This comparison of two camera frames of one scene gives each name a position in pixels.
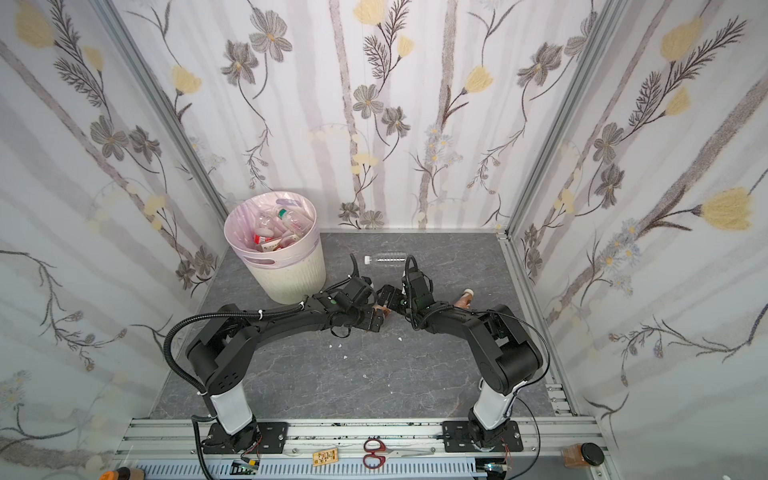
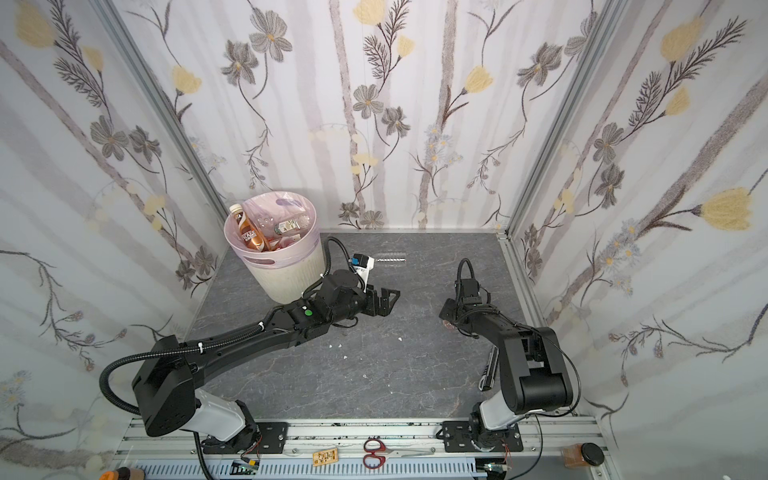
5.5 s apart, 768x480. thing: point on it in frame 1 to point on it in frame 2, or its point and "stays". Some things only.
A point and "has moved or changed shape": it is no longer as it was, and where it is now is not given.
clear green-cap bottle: [299, 225] has moved or changed shape
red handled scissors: [378, 453] stays
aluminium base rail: [183, 449] stays
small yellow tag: [325, 457] stays
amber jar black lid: [582, 455] stays
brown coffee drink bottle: [384, 309] has moved or changed shape
